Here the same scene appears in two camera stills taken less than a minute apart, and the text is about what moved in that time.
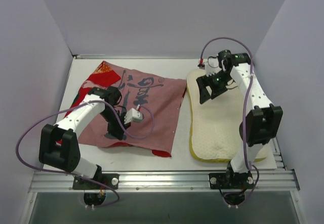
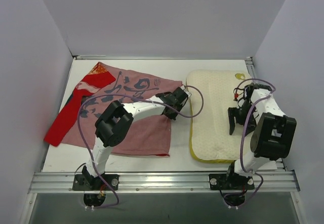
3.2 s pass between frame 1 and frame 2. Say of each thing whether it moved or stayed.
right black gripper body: moved
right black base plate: stayed
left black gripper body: moved
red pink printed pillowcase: moved
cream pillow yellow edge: stayed
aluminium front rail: stayed
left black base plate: stayed
